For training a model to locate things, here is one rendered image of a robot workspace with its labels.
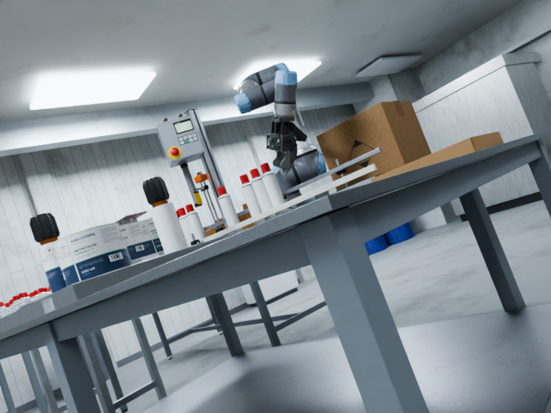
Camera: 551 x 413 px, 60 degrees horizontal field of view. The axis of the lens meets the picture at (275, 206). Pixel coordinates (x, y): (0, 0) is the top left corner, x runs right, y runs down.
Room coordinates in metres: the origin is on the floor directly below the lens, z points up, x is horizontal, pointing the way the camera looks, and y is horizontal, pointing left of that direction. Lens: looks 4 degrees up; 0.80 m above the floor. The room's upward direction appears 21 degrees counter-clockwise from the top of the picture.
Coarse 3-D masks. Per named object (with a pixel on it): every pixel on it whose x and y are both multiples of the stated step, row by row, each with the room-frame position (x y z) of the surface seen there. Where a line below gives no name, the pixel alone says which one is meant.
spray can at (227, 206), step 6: (222, 186) 1.92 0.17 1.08; (222, 192) 1.91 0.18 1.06; (222, 198) 1.90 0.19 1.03; (228, 198) 1.91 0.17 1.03; (222, 204) 1.91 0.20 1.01; (228, 204) 1.90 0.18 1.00; (222, 210) 1.92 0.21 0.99; (228, 210) 1.90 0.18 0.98; (234, 210) 1.91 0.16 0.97; (228, 216) 1.90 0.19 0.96; (234, 216) 1.91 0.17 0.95; (228, 222) 1.91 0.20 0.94; (234, 222) 1.90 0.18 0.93; (240, 228) 1.91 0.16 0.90
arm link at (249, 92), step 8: (248, 80) 1.96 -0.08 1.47; (256, 80) 2.00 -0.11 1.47; (240, 88) 1.96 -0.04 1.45; (248, 88) 1.71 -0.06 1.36; (256, 88) 1.67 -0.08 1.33; (240, 96) 1.67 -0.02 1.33; (248, 96) 1.66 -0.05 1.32; (256, 96) 1.66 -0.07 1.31; (264, 96) 1.66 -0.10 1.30; (240, 104) 1.67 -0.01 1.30; (248, 104) 1.67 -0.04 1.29; (256, 104) 1.67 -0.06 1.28; (264, 104) 1.69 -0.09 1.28; (240, 112) 1.69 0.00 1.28; (248, 112) 1.71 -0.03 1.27
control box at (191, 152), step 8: (176, 120) 2.10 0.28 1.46; (192, 120) 2.12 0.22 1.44; (160, 128) 2.08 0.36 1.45; (168, 128) 2.09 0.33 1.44; (160, 136) 2.09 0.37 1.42; (168, 136) 2.09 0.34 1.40; (176, 136) 2.09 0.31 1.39; (168, 144) 2.08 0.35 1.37; (176, 144) 2.09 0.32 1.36; (184, 144) 2.10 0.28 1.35; (192, 144) 2.11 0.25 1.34; (200, 144) 2.12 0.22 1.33; (168, 152) 2.08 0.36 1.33; (184, 152) 2.10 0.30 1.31; (192, 152) 2.10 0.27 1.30; (200, 152) 2.11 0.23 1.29; (168, 160) 2.10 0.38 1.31; (176, 160) 2.09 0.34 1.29; (184, 160) 2.12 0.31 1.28; (192, 160) 2.17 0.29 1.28
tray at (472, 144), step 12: (456, 144) 1.19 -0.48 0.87; (468, 144) 1.17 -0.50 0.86; (480, 144) 1.21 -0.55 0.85; (492, 144) 1.28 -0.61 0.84; (432, 156) 1.24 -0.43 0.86; (444, 156) 1.22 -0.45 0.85; (456, 156) 1.20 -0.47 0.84; (396, 168) 1.31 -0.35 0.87; (408, 168) 1.28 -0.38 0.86; (372, 180) 1.36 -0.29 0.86
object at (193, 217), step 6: (192, 204) 2.09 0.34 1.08; (186, 210) 2.08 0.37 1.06; (192, 210) 2.07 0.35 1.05; (186, 216) 2.08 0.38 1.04; (192, 216) 2.06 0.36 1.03; (198, 216) 2.09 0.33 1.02; (192, 222) 2.06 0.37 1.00; (198, 222) 2.07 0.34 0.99; (192, 228) 2.07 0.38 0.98; (198, 228) 2.07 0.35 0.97; (198, 234) 2.06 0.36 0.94; (204, 234) 2.08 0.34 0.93
